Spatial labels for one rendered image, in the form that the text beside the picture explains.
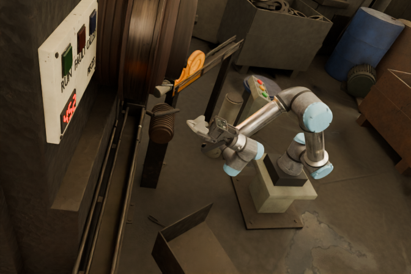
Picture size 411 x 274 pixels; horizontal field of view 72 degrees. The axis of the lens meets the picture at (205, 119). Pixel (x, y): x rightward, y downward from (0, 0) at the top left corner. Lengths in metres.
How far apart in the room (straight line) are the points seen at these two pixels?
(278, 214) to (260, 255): 0.33
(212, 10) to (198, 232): 2.95
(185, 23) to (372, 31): 3.50
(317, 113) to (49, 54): 0.99
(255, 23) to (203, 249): 2.44
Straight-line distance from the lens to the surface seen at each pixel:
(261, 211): 1.92
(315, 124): 1.24
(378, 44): 4.18
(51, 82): 0.48
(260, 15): 3.03
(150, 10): 0.68
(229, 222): 1.82
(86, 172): 0.75
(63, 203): 0.71
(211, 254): 1.00
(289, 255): 1.90
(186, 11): 0.78
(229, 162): 1.27
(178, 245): 0.97
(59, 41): 0.47
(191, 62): 1.53
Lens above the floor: 1.46
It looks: 37 degrees down
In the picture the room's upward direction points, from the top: 20 degrees clockwise
